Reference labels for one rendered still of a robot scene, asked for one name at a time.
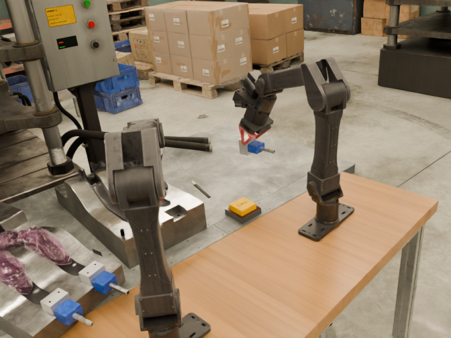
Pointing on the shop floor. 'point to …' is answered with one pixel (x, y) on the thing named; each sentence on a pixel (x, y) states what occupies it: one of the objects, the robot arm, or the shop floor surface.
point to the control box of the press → (76, 56)
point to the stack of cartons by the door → (368, 22)
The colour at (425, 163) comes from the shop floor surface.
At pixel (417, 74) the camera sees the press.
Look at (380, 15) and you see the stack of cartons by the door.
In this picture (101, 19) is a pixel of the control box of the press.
